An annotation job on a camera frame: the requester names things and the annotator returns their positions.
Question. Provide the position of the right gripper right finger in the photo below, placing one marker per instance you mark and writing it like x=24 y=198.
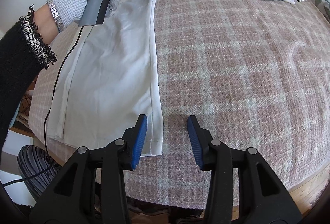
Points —
x=243 y=187

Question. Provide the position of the pink plaid blanket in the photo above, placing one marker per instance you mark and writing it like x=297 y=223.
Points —
x=255 y=74

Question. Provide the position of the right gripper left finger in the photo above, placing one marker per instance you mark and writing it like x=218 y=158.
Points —
x=90 y=187

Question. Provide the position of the left black sleeved forearm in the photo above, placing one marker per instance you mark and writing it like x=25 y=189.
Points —
x=23 y=55

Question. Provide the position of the striped grey trousers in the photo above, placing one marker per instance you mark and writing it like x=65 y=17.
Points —
x=37 y=168

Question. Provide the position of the white camisole top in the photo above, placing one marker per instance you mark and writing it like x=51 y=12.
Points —
x=108 y=80

